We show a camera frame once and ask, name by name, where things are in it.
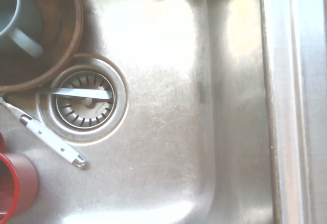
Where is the stainless steel sink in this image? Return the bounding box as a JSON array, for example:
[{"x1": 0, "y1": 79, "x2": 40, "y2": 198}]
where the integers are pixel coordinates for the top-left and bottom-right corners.
[{"x1": 0, "y1": 0, "x2": 327, "y2": 224}]

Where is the brown wooden bowl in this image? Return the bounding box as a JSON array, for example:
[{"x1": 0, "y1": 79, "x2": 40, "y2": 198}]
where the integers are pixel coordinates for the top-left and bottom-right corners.
[{"x1": 0, "y1": 0, "x2": 84, "y2": 93}]

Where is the white-handled cutlery piece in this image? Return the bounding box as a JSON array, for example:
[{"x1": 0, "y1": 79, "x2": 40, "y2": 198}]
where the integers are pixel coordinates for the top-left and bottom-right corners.
[{"x1": 0, "y1": 98, "x2": 88, "y2": 169}]

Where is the metal sink drain strainer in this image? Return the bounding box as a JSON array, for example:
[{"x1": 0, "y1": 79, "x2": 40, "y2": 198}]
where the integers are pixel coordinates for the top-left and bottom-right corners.
[{"x1": 38, "y1": 54, "x2": 128, "y2": 144}]

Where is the red cup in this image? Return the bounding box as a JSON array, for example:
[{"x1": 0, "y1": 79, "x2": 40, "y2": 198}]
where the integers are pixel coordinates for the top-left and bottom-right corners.
[{"x1": 0, "y1": 131, "x2": 39, "y2": 222}]

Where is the grey-blue mug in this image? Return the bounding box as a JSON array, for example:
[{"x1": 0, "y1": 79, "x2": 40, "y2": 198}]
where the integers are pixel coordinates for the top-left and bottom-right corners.
[{"x1": 0, "y1": 0, "x2": 44, "y2": 58}]

